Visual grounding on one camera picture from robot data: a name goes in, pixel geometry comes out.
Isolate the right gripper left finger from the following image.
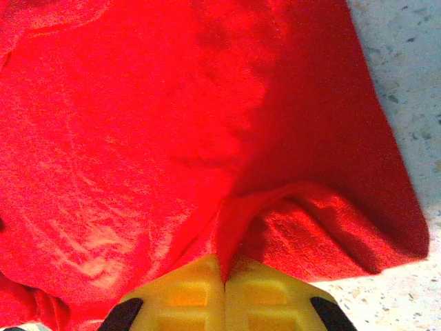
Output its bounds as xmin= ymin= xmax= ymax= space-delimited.
xmin=99 ymin=254 xmax=227 ymax=331

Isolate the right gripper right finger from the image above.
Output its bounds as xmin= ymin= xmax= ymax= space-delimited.
xmin=225 ymin=260 xmax=358 ymax=331

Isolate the red t-shirt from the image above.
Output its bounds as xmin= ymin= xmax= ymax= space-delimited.
xmin=0 ymin=0 xmax=431 ymax=331

